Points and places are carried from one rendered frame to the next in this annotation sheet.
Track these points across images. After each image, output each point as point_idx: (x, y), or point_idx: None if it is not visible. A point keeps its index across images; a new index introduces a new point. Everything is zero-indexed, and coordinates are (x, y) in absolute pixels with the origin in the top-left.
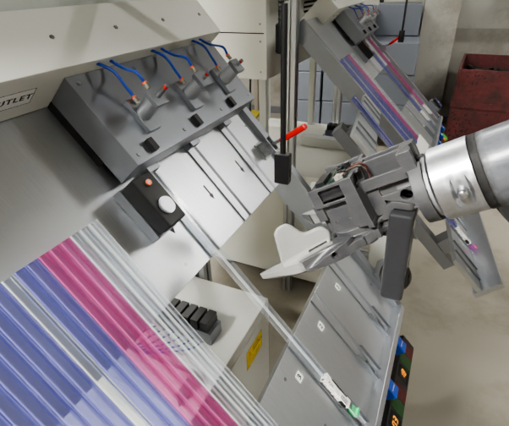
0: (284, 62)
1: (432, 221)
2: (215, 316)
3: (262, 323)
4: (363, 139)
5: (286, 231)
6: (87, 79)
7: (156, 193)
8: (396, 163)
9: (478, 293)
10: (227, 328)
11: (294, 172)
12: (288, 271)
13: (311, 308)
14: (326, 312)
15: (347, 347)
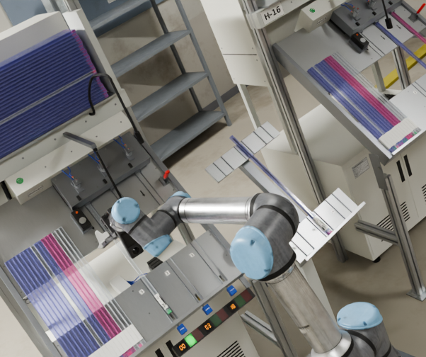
0: (104, 168)
1: (120, 231)
2: None
3: None
4: (216, 169)
5: (97, 232)
6: (59, 176)
7: (79, 216)
8: None
9: (299, 265)
10: None
11: (182, 190)
12: (100, 246)
13: (164, 264)
14: (175, 267)
15: (182, 285)
